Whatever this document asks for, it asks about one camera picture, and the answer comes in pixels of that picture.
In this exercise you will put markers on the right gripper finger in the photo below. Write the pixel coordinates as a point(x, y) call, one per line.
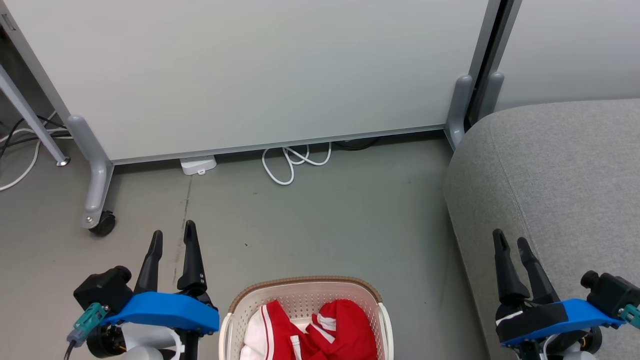
point(540, 282)
point(510, 280)

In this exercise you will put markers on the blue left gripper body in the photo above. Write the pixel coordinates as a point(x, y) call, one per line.
point(165, 310)

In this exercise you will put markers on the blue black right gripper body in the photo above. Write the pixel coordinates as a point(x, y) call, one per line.
point(575, 315)

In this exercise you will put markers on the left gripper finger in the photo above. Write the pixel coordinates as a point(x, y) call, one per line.
point(192, 265)
point(150, 270)

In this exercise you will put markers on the red white-striped garment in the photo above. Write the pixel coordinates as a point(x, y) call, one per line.
point(270, 332)

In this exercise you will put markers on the grey fabric sofa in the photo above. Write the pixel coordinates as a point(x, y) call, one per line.
point(560, 190)

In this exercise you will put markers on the black caster wheel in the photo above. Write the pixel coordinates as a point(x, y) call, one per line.
point(105, 223)

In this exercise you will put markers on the white power adapter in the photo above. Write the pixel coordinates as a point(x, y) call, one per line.
point(198, 164)

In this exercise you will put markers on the grey partition leg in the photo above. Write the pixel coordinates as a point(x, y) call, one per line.
point(97, 170)

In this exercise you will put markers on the white laundry basket brown rim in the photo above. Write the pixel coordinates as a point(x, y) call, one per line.
point(305, 295)

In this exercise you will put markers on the grey metal table leg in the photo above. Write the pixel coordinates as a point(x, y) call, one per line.
point(30, 117)

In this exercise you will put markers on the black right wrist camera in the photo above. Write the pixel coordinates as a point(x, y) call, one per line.
point(612, 292)

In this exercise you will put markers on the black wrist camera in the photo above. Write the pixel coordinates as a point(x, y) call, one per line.
point(102, 290)
point(612, 292)

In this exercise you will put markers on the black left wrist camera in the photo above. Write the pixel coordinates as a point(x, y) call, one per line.
point(102, 290)

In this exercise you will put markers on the teal right camera connector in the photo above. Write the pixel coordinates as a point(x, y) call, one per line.
point(632, 315)

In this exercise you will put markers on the teal camera connector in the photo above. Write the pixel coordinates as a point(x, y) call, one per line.
point(87, 322)
point(632, 315)

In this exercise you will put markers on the teal left camera connector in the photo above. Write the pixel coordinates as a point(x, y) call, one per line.
point(87, 322)

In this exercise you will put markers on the white partition panel grey frame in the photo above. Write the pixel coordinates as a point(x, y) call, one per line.
point(250, 75)

